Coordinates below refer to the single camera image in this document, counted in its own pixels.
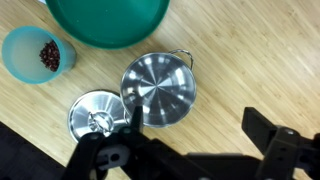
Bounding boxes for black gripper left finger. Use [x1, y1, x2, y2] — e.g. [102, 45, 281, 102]
[61, 105, 188, 180]

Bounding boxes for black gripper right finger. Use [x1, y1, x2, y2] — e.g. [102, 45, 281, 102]
[241, 106, 320, 180]

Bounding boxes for small silver pot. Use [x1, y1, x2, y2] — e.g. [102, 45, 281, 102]
[119, 48, 198, 129]

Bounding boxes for silver pot lid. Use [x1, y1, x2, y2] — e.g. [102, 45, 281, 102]
[67, 89, 129, 144]

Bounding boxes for red beans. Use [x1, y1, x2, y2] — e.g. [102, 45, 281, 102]
[39, 39, 62, 73]

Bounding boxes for teal plastic cup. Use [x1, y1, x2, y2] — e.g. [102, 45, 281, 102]
[1, 25, 78, 85]

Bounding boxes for green round plate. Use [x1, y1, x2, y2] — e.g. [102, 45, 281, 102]
[44, 0, 171, 50]

